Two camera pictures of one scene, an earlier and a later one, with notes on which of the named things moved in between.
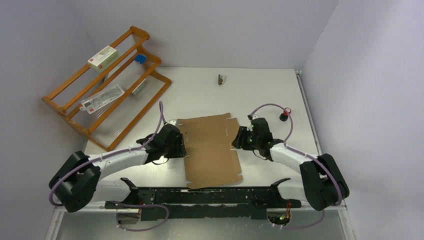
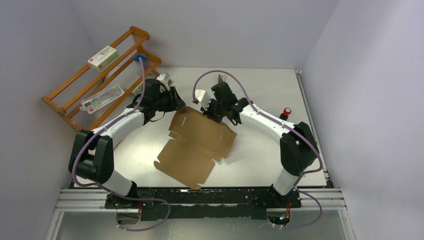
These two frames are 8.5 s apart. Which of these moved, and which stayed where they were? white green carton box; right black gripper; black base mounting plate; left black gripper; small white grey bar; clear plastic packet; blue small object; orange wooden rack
Moved: right black gripper; left black gripper
Stayed: small white grey bar; clear plastic packet; white green carton box; orange wooden rack; blue small object; black base mounting plate
